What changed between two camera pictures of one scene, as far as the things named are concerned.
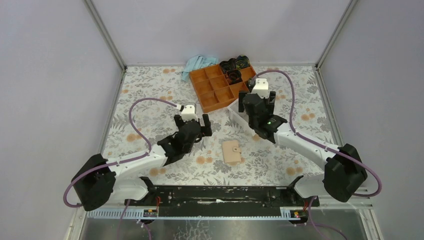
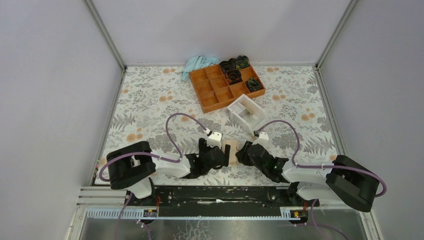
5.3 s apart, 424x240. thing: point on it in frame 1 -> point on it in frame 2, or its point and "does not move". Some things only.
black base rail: (224, 197) does not move
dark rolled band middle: (233, 76) does not move
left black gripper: (205, 131) -> (203, 147)
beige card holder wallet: (232, 152) does not move
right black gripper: (271, 101) -> (242, 155)
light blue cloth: (196, 63) does not move
